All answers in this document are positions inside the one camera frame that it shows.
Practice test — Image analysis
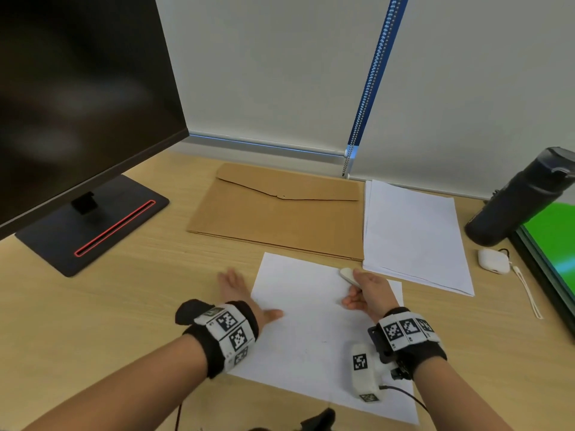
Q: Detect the person's right hand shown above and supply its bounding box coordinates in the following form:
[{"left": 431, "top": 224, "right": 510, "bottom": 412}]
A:
[{"left": 341, "top": 271, "right": 401, "bottom": 325}]

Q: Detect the person's left hand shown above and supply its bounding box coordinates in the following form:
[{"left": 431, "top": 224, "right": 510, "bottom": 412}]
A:
[{"left": 217, "top": 268, "right": 284, "bottom": 329}]

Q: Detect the person's left forearm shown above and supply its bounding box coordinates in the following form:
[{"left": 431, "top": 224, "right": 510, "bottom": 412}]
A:
[{"left": 22, "top": 336, "right": 216, "bottom": 431}]

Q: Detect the person's right forearm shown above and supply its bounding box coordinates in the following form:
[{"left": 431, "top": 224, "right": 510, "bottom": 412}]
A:
[{"left": 411, "top": 358, "right": 514, "bottom": 431}]

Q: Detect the single white paper sheet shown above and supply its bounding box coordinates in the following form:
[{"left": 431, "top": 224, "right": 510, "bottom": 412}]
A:
[{"left": 226, "top": 252, "right": 420, "bottom": 426}]

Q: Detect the black marker-tagged left wristband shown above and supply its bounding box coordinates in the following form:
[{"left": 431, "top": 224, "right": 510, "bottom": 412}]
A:
[{"left": 175, "top": 299, "right": 260, "bottom": 379}]

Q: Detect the black marker-tagged wristband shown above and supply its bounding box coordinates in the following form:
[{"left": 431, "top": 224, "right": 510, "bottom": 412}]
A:
[
  {"left": 368, "top": 307, "right": 448, "bottom": 382},
  {"left": 175, "top": 299, "right": 260, "bottom": 379}
]

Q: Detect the black marker-tagged right wristband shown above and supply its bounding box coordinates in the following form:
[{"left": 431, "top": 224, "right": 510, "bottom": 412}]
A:
[{"left": 368, "top": 307, "right": 448, "bottom": 382}]

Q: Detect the stack of white papers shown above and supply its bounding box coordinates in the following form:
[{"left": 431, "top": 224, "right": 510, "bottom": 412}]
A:
[{"left": 361, "top": 179, "right": 476, "bottom": 298}]

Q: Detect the brown paper envelope folder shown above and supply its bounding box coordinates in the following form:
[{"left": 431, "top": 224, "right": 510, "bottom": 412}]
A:
[{"left": 186, "top": 162, "right": 366, "bottom": 262}]

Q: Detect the black device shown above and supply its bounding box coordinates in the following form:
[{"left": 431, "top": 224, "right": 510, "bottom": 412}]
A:
[{"left": 300, "top": 408, "right": 337, "bottom": 431}]

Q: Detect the white earbud case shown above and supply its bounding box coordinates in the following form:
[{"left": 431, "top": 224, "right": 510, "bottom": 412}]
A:
[{"left": 476, "top": 248, "right": 512, "bottom": 275}]

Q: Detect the black red-striped monitor stand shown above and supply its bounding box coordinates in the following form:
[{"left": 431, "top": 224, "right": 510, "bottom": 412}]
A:
[{"left": 14, "top": 173, "right": 171, "bottom": 278}]

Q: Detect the black water bottle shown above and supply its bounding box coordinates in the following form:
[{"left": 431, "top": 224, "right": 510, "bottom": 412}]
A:
[{"left": 464, "top": 146, "right": 575, "bottom": 248}]

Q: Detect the green-screen laptop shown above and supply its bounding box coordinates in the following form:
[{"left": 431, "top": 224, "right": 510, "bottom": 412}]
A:
[{"left": 509, "top": 202, "right": 575, "bottom": 345}]

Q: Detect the white roller blind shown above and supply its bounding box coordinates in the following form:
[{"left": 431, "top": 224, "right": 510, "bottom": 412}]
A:
[
  {"left": 348, "top": 0, "right": 575, "bottom": 203},
  {"left": 154, "top": 0, "right": 397, "bottom": 166}
]

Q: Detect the black computer monitor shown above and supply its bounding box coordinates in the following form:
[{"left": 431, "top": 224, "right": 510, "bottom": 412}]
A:
[{"left": 0, "top": 0, "right": 190, "bottom": 241}]

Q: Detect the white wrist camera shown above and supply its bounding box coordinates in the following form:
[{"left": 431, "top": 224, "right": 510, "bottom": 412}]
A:
[{"left": 351, "top": 343, "right": 401, "bottom": 403}]

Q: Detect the black camera cable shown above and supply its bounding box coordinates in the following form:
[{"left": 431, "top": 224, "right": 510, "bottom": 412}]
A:
[{"left": 379, "top": 384, "right": 428, "bottom": 412}]

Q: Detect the white lanyard strap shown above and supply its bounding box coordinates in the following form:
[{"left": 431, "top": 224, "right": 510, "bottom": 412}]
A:
[{"left": 498, "top": 248, "right": 544, "bottom": 320}]

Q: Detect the metal bead chain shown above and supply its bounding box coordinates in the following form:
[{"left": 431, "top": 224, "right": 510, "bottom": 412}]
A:
[{"left": 342, "top": 0, "right": 403, "bottom": 178}]

